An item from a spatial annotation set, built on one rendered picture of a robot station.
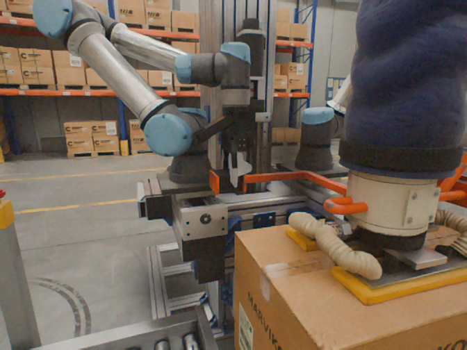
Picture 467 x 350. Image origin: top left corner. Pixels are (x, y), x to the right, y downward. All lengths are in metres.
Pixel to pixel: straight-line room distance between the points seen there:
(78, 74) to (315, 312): 7.40
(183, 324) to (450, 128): 0.88
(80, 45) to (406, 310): 0.93
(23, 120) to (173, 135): 8.55
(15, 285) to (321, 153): 1.12
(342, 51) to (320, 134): 10.55
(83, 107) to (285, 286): 8.57
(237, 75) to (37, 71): 7.19
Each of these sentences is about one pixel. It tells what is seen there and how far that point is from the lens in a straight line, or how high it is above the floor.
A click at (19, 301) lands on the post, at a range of 1.16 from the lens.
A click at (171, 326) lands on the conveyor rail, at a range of 1.01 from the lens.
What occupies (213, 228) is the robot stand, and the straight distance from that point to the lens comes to 0.81.
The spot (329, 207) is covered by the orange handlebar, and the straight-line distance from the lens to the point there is 0.60.
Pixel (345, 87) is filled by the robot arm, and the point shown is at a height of 1.35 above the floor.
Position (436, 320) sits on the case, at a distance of 0.60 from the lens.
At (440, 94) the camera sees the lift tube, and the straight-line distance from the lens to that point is 0.59.
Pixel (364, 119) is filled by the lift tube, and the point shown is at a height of 1.26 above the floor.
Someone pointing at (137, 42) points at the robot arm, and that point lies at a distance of 0.96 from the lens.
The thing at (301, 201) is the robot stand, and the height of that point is 0.92.
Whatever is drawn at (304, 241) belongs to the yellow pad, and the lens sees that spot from 0.70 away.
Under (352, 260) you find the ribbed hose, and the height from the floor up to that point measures 1.02.
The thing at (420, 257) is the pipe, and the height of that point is 0.99.
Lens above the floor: 1.28
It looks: 15 degrees down
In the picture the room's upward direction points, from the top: straight up
